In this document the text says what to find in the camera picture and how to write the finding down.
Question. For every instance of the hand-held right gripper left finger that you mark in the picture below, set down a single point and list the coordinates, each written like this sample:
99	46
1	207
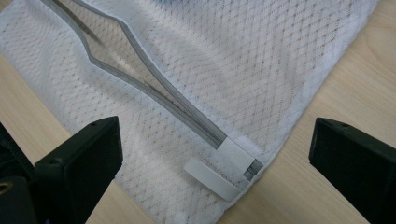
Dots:
77	168

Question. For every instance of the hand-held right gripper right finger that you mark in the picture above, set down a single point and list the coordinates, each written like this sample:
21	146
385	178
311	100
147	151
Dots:
358	168

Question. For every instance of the white mesh laundry bag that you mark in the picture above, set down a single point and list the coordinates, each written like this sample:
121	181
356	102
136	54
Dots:
236	71

